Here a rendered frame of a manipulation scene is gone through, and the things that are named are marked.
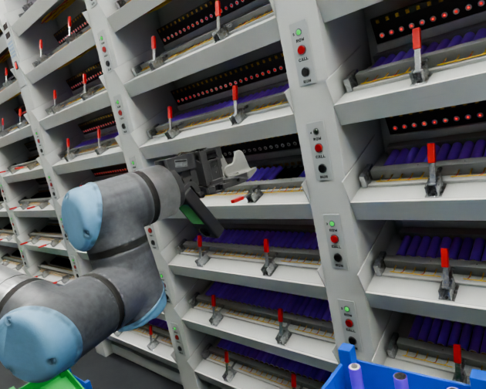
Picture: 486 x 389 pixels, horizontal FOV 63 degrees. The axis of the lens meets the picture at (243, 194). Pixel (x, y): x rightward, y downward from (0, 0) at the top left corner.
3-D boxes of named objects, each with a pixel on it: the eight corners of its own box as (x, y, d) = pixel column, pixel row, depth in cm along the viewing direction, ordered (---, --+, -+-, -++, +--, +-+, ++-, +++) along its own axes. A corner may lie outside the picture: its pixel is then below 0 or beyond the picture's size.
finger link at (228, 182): (251, 171, 76) (214, 184, 71) (253, 179, 76) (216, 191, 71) (236, 172, 80) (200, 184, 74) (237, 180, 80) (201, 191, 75)
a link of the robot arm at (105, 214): (69, 258, 60) (47, 194, 59) (139, 230, 69) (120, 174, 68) (96, 256, 54) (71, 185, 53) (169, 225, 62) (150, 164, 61)
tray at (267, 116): (302, 132, 86) (276, 72, 81) (145, 159, 128) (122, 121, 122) (339, 91, 98) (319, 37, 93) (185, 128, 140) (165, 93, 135)
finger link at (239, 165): (260, 144, 79) (224, 154, 74) (266, 173, 80) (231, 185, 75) (250, 146, 82) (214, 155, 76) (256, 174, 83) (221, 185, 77)
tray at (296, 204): (317, 219, 89) (302, 184, 85) (160, 218, 131) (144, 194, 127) (352, 170, 101) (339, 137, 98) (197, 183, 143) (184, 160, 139)
